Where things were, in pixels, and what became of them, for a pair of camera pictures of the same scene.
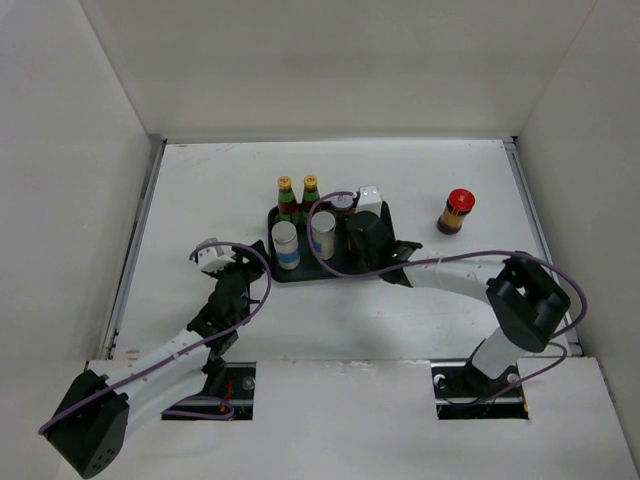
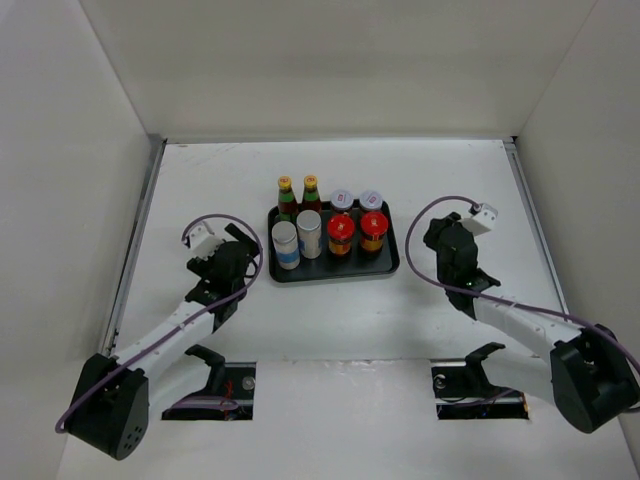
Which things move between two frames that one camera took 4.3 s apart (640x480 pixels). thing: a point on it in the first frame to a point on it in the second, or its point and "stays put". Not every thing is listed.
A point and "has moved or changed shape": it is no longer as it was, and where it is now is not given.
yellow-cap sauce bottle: [309, 198] stays put
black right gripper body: [370, 261] to [432, 240]
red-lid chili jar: [460, 201] has moved or changed shape
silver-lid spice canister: [323, 231] to [309, 231]
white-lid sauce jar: [342, 205] stays put
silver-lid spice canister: [285, 240] stays put
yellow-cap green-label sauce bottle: [287, 205] stays put
